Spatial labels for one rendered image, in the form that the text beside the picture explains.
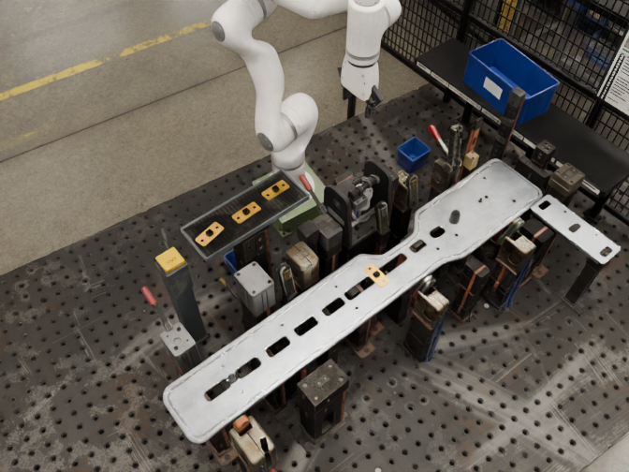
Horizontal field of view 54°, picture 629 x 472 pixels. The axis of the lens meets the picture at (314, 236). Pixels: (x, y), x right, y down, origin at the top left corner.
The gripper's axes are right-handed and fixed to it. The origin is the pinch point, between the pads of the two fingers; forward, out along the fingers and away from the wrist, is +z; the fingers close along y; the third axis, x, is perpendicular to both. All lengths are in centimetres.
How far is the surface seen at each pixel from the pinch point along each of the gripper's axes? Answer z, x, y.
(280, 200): 28.7, -23.6, -5.9
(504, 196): 45, 44, 29
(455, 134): 24.6, 34.0, 10.0
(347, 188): 29.0, -4.6, 3.0
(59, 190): 145, -60, -167
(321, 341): 45, -38, 31
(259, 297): 36, -46, 13
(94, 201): 145, -49, -147
